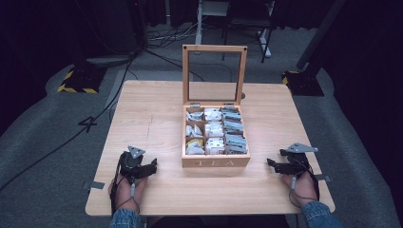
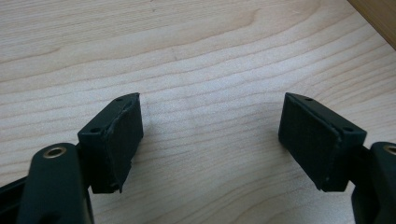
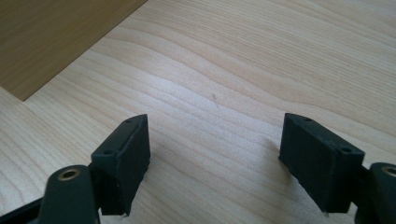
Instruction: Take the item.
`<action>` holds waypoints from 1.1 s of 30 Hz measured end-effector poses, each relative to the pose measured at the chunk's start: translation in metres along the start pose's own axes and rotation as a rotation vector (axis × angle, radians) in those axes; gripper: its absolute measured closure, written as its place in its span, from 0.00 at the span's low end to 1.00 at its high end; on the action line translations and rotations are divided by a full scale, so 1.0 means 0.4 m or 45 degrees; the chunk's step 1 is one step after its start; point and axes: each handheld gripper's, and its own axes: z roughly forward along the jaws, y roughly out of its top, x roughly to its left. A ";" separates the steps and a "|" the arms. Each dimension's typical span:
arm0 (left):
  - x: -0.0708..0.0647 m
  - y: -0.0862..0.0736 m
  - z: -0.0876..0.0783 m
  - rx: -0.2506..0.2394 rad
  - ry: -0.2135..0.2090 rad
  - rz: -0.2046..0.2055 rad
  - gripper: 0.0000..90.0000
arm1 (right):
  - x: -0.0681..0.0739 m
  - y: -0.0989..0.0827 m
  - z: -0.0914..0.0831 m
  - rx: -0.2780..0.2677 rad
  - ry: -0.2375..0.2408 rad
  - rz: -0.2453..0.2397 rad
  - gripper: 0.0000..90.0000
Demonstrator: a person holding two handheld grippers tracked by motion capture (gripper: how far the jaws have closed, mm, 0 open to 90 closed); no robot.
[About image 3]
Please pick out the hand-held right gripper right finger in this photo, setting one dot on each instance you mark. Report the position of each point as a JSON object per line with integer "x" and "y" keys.
{"x": 320, "y": 168}

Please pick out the brown wooden panel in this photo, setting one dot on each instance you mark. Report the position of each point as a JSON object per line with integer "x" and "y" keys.
{"x": 53, "y": 37}

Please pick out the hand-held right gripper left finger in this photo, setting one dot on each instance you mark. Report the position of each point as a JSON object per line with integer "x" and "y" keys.
{"x": 124, "y": 168}

